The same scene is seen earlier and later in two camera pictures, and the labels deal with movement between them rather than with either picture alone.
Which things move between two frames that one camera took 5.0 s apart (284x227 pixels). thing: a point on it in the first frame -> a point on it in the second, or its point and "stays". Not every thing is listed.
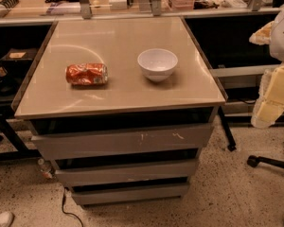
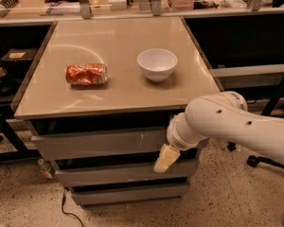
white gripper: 283,37 -> 176,139
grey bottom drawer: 132,194 stays
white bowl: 157,63 stays
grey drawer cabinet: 122,107 stays
